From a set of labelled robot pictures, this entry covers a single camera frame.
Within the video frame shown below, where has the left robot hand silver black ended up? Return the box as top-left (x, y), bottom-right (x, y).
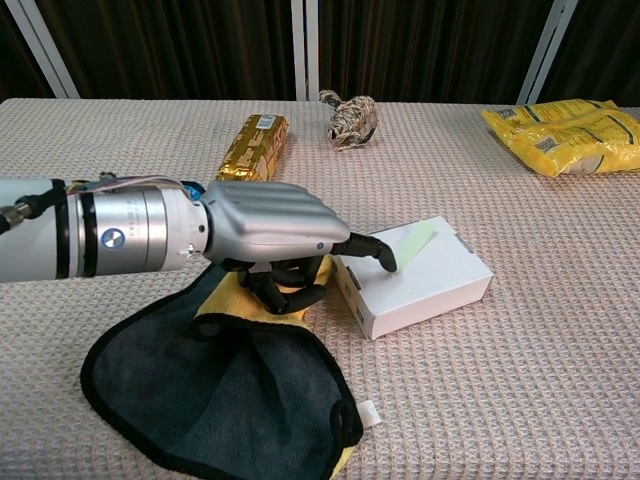
top-left (201, 180), bottom-right (399, 316)

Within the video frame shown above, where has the pale green sticky note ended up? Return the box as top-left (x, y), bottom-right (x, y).
top-left (392, 221), bottom-right (437, 274)

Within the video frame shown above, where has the white cardboard box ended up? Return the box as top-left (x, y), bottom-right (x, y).
top-left (333, 215), bottom-right (495, 341)

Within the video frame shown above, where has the gold foil snack package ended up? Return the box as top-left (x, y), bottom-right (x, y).
top-left (215, 113), bottom-right (292, 184)

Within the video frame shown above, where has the black and yellow cloth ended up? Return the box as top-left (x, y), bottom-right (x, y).
top-left (79, 254), bottom-right (364, 480)

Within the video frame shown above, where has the dark brown curtain panel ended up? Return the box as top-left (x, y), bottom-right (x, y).
top-left (0, 0), bottom-right (54, 101)
top-left (34, 0), bottom-right (299, 101)
top-left (542, 0), bottom-right (640, 109)
top-left (319, 0), bottom-right (554, 105)

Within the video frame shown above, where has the beige waffle tablecloth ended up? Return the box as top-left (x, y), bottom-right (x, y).
top-left (0, 97), bottom-right (640, 480)

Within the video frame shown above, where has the yellow snack bag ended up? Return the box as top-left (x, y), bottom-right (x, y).
top-left (481, 98), bottom-right (640, 178)

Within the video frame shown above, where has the white frame post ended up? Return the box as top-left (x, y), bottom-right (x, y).
top-left (291, 0), bottom-right (321, 101)
top-left (4, 0), bottom-right (81, 100)
top-left (516, 0), bottom-right (580, 106)

